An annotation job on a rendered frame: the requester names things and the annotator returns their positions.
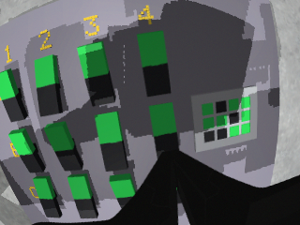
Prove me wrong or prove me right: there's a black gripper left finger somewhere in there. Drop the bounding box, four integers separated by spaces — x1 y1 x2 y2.
31 151 179 225

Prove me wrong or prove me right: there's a grey switch panel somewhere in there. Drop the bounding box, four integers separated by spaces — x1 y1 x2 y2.
0 0 280 224

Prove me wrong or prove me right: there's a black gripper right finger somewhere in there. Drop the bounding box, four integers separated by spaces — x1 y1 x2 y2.
170 150 300 225

